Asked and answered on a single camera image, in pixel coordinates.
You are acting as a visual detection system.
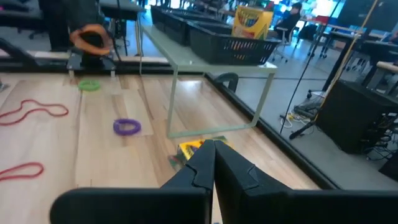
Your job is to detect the green perforated metal shelf riser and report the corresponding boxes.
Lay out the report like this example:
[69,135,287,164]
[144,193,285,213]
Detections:
[136,24,278,139]

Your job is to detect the person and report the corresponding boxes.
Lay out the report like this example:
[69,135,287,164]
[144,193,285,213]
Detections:
[273,2,303,34]

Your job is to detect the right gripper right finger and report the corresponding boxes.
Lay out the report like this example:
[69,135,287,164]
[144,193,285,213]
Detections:
[214,139,398,224]

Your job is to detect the yellow thin rod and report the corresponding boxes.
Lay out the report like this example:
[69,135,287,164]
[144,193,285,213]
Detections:
[313,0,379,123]

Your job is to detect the white yellow floor cables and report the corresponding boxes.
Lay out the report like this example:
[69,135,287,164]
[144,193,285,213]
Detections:
[279,110,313,129]

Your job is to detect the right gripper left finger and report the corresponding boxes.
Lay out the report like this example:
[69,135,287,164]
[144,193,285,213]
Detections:
[49,139,216,224]

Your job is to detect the yellow green crayon box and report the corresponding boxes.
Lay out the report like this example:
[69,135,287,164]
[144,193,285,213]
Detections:
[231,5,275,40]
[167,135,233,172]

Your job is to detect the green spiral coil keychain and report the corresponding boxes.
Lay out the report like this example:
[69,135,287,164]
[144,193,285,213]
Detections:
[77,79,101,92]

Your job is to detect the purple spiral coil keychain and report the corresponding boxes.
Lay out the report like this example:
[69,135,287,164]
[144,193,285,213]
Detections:
[113,118,142,137]

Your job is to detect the black mesh plastic basket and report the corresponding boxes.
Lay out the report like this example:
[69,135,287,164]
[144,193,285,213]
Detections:
[150,4,200,30]
[186,23,282,66]
[161,11,233,47]

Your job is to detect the red rubber band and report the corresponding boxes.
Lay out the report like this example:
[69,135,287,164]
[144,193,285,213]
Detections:
[0,161,45,182]
[0,98,70,126]

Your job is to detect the orange rubber band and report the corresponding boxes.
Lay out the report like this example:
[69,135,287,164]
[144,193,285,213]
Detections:
[69,24,113,57]

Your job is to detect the black stand pole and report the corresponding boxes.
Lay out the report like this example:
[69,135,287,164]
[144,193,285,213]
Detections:
[279,0,343,140]

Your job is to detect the black computer tower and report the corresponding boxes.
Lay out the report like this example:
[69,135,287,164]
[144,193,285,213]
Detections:
[316,79,398,156]

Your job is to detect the white office chair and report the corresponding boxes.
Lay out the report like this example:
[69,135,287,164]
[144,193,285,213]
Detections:
[271,26,293,63]

